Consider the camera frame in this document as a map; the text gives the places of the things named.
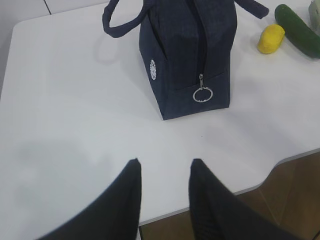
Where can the yellow lemon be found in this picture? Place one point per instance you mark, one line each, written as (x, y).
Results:
(270, 39)

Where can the green cucumber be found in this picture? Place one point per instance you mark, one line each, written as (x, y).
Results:
(297, 32)

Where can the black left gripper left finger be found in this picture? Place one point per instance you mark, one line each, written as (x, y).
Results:
(114, 215)

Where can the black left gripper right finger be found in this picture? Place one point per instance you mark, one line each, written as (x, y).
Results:
(217, 214)

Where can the green lidded glass container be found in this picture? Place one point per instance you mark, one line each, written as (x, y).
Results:
(314, 13)

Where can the navy blue lunch bag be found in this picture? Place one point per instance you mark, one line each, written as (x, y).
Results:
(186, 49)

